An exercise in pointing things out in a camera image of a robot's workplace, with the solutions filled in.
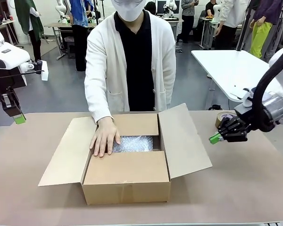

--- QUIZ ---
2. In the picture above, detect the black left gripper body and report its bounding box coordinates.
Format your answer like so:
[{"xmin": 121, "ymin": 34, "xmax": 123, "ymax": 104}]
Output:
[{"xmin": 0, "ymin": 70, "xmax": 26, "ymax": 95}]

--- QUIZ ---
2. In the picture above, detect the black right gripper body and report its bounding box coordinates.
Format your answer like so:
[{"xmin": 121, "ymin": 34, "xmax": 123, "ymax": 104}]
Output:
[{"xmin": 235, "ymin": 107, "xmax": 267, "ymax": 142}]

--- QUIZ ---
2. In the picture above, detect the brown cardboard box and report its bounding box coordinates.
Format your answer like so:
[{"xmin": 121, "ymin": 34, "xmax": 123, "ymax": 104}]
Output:
[{"xmin": 37, "ymin": 103, "xmax": 213, "ymax": 206}]

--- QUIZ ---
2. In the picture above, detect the person's right forearm white sleeve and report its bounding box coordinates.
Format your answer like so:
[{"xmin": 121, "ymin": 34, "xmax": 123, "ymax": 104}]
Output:
[{"xmin": 84, "ymin": 77, "xmax": 114, "ymax": 124}]

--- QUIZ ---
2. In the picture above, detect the person's left forearm white sleeve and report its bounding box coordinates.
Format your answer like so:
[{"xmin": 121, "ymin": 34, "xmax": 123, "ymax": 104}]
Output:
[{"xmin": 159, "ymin": 77, "xmax": 177, "ymax": 111}]

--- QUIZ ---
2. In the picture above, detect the bubble wrap sheet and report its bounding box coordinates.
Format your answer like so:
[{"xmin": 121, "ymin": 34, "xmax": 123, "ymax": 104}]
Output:
[{"xmin": 112, "ymin": 135, "xmax": 155, "ymax": 153}]

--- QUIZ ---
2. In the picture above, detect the person's right hand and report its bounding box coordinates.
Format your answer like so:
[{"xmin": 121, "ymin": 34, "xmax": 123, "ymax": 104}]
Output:
[{"xmin": 89, "ymin": 117, "xmax": 121, "ymax": 158}]

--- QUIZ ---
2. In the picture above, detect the brown packing tape roll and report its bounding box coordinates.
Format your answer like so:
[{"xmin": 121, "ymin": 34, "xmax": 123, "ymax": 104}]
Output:
[{"xmin": 214, "ymin": 110, "xmax": 238, "ymax": 130}]

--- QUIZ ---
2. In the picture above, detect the white side table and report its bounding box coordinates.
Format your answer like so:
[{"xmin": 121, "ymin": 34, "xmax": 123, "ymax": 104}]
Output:
[{"xmin": 191, "ymin": 49, "xmax": 280, "ymax": 104}]

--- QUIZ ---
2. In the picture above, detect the light wooden background table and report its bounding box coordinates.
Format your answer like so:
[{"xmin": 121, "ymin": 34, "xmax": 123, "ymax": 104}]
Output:
[{"xmin": 0, "ymin": 20, "xmax": 24, "ymax": 50}]

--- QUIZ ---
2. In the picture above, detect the black storage bin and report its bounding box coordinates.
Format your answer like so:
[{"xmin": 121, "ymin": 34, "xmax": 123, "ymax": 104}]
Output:
[{"xmin": 61, "ymin": 30, "xmax": 76, "ymax": 59}]

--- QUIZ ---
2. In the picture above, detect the dark background work table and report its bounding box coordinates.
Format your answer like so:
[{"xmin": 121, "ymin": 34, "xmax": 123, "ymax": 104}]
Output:
[{"xmin": 44, "ymin": 22, "xmax": 97, "ymax": 61}]

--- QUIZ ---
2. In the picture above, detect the grey background desk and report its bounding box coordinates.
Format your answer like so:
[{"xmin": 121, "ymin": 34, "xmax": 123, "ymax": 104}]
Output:
[{"xmin": 198, "ymin": 16, "xmax": 219, "ymax": 50}]

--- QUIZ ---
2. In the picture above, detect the person in blue patterned shirt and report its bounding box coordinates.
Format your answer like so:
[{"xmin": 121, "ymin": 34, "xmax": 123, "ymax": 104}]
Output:
[{"xmin": 69, "ymin": 0, "xmax": 90, "ymax": 72}]

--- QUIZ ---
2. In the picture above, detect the black stand pole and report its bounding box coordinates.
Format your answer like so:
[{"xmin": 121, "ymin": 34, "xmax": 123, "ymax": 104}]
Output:
[{"xmin": 235, "ymin": 0, "xmax": 254, "ymax": 52}]

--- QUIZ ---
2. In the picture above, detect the background person in white shirt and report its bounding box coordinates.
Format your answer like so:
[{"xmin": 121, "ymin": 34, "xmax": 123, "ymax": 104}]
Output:
[{"xmin": 214, "ymin": 0, "xmax": 245, "ymax": 50}]

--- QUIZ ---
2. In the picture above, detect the person in dark clothes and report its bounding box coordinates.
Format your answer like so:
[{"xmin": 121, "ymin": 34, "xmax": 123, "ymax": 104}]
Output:
[{"xmin": 176, "ymin": 0, "xmax": 200, "ymax": 44}]

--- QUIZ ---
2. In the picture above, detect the person in white cardigan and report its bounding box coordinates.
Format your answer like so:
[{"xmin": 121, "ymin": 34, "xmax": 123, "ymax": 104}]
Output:
[{"xmin": 84, "ymin": 0, "xmax": 177, "ymax": 124}]

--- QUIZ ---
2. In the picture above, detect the computer monitor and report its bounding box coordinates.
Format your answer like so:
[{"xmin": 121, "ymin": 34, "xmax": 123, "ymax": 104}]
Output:
[{"xmin": 157, "ymin": 0, "xmax": 168, "ymax": 15}]

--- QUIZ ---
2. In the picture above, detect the person in yellow hoodie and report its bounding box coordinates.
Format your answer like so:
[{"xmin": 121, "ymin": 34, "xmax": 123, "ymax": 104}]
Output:
[{"xmin": 145, "ymin": 1, "xmax": 156, "ymax": 16}]

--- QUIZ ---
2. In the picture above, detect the white face mask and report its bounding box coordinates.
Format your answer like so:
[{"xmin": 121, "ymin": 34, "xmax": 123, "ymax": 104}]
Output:
[{"xmin": 112, "ymin": 0, "xmax": 147, "ymax": 22}]

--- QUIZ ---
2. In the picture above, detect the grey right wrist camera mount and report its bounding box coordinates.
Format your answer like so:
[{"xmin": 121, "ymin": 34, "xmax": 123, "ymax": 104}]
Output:
[{"xmin": 234, "ymin": 87, "xmax": 257, "ymax": 116}]

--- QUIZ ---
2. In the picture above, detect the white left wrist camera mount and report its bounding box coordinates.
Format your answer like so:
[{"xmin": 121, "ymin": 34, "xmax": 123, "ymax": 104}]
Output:
[{"xmin": 20, "ymin": 60, "xmax": 49, "ymax": 82}]

